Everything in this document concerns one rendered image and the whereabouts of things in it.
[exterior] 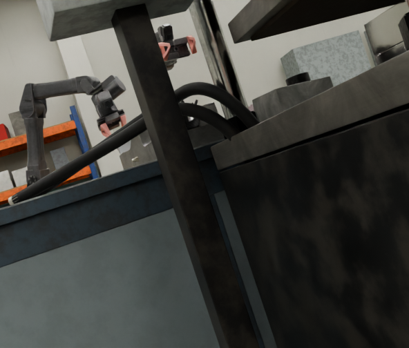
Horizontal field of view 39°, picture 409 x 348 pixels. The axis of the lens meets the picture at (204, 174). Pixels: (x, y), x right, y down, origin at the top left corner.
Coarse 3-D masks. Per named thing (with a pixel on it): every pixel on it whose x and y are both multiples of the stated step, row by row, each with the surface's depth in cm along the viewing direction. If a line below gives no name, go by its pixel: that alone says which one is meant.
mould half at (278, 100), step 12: (300, 84) 183; (312, 84) 186; (324, 84) 189; (264, 96) 181; (276, 96) 177; (288, 96) 179; (300, 96) 182; (312, 96) 185; (264, 108) 182; (276, 108) 178; (288, 108) 178; (264, 120) 184
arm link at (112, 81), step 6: (108, 78) 205; (114, 78) 204; (84, 84) 205; (90, 84) 205; (102, 84) 206; (108, 84) 205; (114, 84) 203; (120, 84) 205; (84, 90) 206; (90, 90) 205; (96, 90) 208; (108, 90) 204; (114, 90) 204; (120, 90) 204; (114, 96) 205
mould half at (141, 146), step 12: (216, 108) 177; (144, 132) 169; (192, 132) 160; (204, 132) 162; (216, 132) 163; (132, 144) 180; (144, 144) 168; (192, 144) 160; (120, 156) 202; (132, 156) 185; (144, 156) 170
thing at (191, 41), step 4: (188, 36) 210; (176, 40) 210; (180, 40) 210; (184, 40) 211; (188, 40) 210; (192, 40) 211; (176, 44) 210; (180, 44) 211; (184, 44) 212; (192, 44) 210; (192, 48) 209; (192, 52) 210
